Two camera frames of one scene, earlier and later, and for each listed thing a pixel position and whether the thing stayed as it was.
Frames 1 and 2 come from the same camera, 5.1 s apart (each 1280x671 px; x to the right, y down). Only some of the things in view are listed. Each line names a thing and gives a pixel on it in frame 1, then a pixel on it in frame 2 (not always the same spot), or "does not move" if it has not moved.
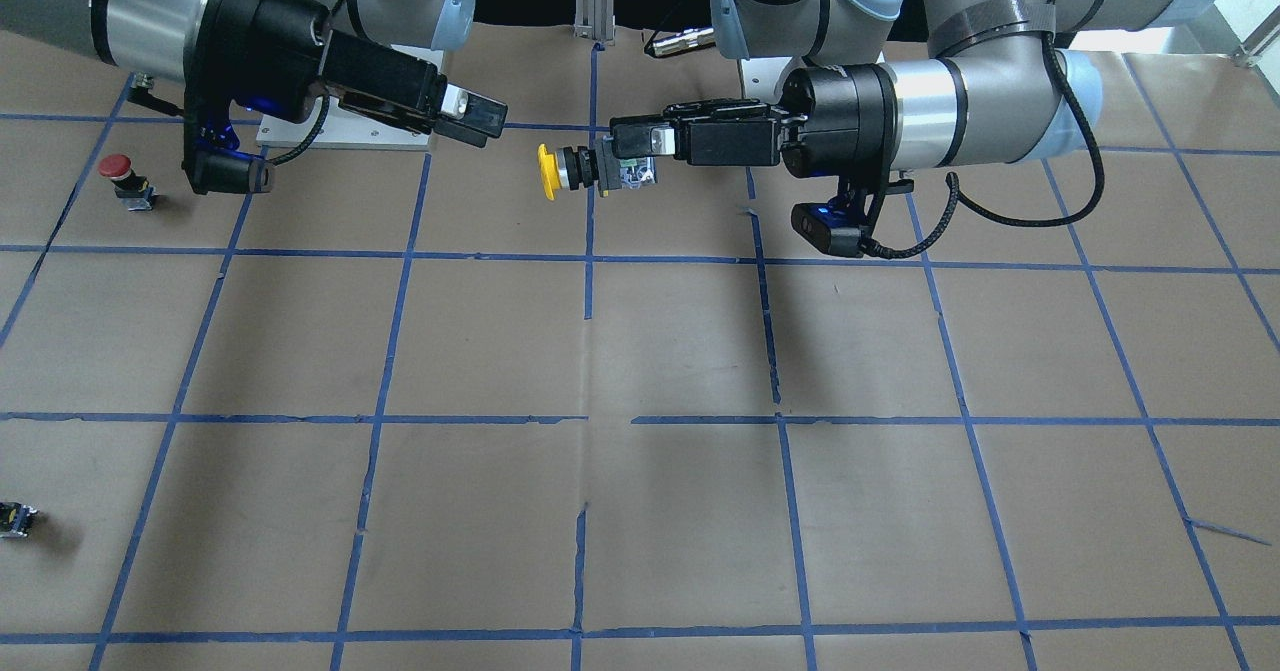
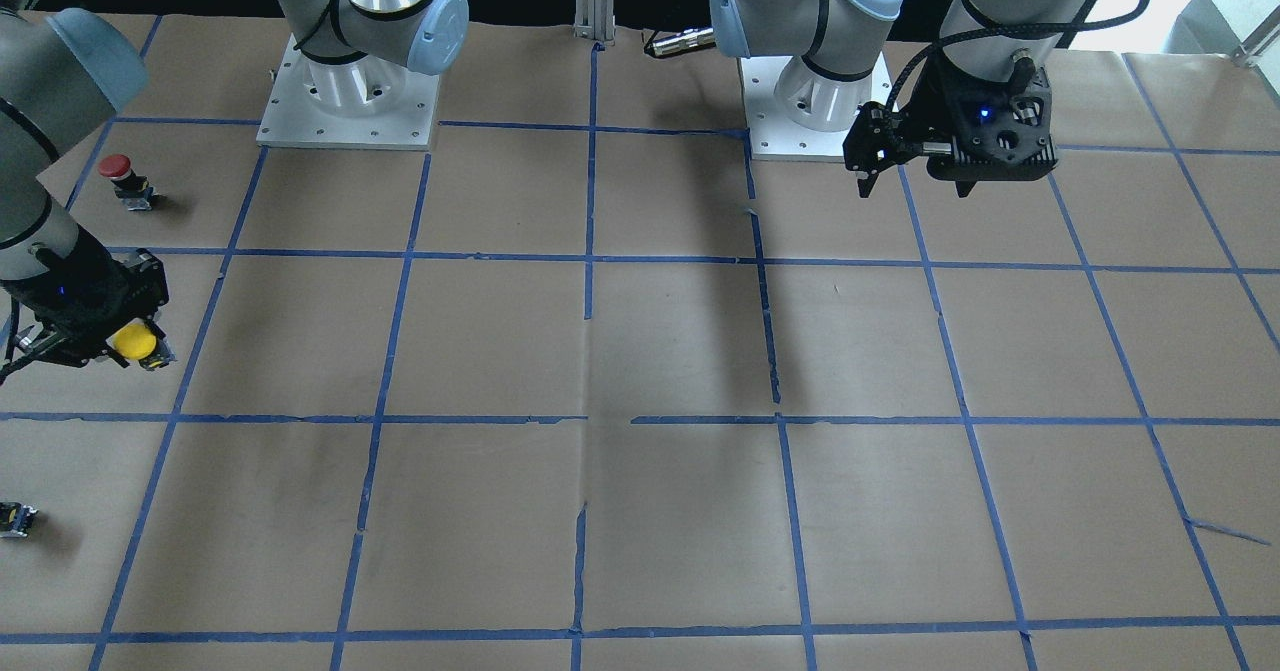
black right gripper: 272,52 to 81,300
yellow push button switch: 570,167 to 137,341
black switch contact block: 15,519 does not move
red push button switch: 130,188 does not move
